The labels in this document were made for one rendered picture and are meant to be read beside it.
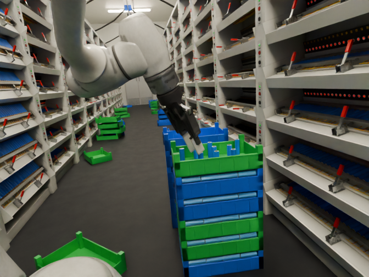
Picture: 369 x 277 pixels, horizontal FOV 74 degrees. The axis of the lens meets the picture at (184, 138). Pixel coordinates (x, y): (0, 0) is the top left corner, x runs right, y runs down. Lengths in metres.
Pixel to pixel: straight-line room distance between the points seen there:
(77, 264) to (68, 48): 0.42
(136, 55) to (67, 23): 0.20
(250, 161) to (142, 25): 0.53
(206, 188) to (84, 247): 0.69
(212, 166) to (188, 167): 0.08
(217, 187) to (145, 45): 0.50
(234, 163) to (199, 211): 0.21
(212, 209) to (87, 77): 0.58
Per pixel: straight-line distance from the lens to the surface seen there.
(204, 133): 1.35
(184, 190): 0.84
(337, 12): 0.89
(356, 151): 0.84
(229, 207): 0.90
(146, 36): 0.67
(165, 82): 0.70
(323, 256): 1.15
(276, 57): 1.25
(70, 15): 0.53
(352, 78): 0.83
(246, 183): 0.88
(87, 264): 0.37
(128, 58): 0.68
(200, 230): 0.92
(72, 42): 0.58
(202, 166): 0.82
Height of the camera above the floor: 0.70
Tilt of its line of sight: 13 degrees down
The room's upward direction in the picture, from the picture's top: 4 degrees counter-clockwise
